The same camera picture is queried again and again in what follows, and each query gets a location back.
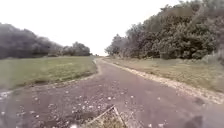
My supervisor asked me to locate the grey asphalt path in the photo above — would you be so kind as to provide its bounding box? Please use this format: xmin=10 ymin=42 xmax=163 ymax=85
xmin=0 ymin=57 xmax=224 ymax=128

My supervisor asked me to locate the robot's own part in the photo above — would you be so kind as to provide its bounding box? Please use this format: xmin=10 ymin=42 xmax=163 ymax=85
xmin=79 ymin=105 xmax=128 ymax=128

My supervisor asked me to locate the pale gravel strip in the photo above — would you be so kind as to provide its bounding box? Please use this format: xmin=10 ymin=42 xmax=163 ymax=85
xmin=99 ymin=58 xmax=224 ymax=105

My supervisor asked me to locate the grass verge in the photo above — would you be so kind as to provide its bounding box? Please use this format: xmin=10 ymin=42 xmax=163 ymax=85
xmin=103 ymin=56 xmax=224 ymax=94

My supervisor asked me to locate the green grass field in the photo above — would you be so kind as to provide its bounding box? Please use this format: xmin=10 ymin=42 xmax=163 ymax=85
xmin=0 ymin=55 xmax=99 ymax=91

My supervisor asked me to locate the row of trees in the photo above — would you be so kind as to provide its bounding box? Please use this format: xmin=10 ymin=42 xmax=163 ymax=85
xmin=104 ymin=0 xmax=224 ymax=66
xmin=0 ymin=22 xmax=92 ymax=60

